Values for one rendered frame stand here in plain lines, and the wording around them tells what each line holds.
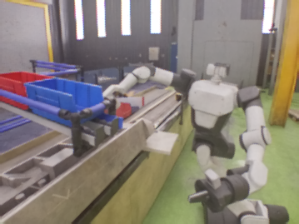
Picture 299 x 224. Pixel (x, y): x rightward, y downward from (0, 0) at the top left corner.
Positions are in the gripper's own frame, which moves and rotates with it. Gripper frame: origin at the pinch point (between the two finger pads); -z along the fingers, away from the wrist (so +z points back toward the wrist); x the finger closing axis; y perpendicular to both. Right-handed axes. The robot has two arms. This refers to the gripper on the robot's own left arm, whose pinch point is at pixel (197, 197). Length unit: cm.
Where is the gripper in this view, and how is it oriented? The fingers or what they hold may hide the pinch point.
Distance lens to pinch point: 57.9
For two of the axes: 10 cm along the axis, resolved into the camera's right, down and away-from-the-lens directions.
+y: 1.3, -9.5, -2.8
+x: -3.5, -3.1, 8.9
